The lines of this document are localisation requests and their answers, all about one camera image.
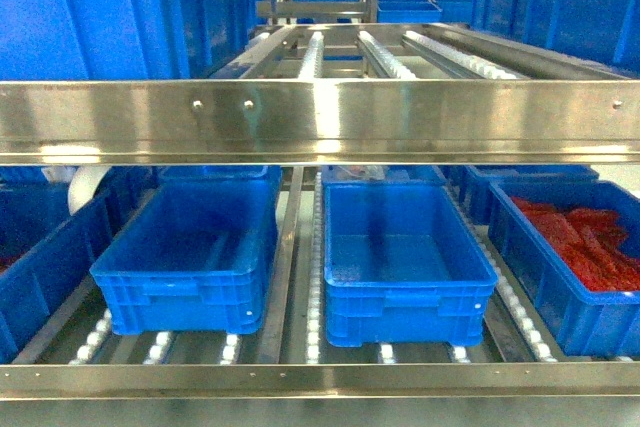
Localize blue empty bin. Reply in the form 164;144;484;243
324;183;497;347
90;180;280;335

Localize red plastic parts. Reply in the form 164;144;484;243
512;197;639;292

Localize blue empty bin left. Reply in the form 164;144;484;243
90;180;280;335

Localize blue bin with red parts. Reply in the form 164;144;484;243
489;181;639;357

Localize blue empty bin right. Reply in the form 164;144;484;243
324;183;497;347

